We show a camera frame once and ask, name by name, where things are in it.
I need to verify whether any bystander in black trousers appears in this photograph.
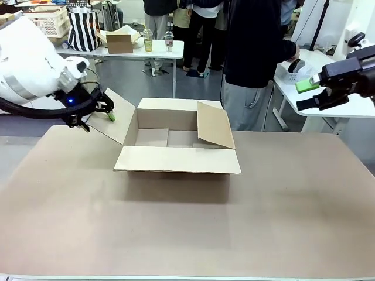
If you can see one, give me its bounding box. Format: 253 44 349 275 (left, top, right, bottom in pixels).
175 0 226 74

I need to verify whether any cream plastic crate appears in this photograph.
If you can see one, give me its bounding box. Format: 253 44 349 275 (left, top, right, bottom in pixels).
25 5 70 39

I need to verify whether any black rounded object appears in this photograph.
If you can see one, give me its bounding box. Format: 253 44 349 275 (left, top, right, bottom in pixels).
288 59 306 74

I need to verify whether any person's right hand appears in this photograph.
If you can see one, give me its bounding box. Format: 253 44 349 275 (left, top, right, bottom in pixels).
288 43 301 61

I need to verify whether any white perforated basket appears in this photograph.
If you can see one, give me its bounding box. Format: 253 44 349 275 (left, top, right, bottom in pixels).
276 63 318 86

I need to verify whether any large brown cardboard box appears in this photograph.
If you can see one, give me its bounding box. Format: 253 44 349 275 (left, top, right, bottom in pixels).
87 87 243 176

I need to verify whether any clear plastic bottle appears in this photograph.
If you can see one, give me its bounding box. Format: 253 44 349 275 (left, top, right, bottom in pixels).
164 30 175 53

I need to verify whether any small open cardboard box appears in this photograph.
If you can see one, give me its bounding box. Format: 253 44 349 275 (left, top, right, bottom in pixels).
96 25 142 48

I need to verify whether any white desk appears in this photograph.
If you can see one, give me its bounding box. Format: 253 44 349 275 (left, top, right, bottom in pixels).
272 48 375 136

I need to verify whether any black left arm cable bundle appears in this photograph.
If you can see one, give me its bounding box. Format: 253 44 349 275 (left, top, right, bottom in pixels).
0 80 103 121

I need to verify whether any person in black sweatshirt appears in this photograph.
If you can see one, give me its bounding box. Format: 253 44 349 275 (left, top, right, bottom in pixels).
221 0 299 132

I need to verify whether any brown carton on cabinet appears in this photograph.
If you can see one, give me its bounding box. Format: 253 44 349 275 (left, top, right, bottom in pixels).
0 13 16 28

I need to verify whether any bystander in grey trousers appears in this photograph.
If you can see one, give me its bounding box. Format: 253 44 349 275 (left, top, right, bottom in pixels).
142 0 176 74

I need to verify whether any black white striped bag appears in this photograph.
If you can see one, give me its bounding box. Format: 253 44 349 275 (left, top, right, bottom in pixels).
66 0 103 52

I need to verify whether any bystander in blue shirt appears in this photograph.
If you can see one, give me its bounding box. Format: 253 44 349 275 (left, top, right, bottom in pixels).
279 0 298 28

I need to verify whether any black stand pole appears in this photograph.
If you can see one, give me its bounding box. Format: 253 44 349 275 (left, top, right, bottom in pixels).
309 0 329 51

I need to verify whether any white board panel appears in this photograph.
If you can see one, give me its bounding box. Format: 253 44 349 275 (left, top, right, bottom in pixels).
291 0 351 47

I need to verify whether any person's right forearm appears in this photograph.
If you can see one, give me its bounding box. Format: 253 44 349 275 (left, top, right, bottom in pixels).
271 39 297 64

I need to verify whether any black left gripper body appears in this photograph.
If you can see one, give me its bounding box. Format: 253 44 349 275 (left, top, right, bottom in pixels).
54 84 115 129

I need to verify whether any small brown cardboard box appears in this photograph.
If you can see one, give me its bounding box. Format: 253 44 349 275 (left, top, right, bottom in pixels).
105 33 134 54

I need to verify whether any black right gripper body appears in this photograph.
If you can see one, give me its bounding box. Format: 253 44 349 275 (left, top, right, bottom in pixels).
319 45 375 98

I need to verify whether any plastic cup with yellow drink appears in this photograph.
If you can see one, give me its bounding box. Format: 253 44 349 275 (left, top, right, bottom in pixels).
142 28 155 53

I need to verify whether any white folding table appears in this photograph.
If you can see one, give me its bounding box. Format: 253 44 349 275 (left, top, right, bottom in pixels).
55 39 185 99

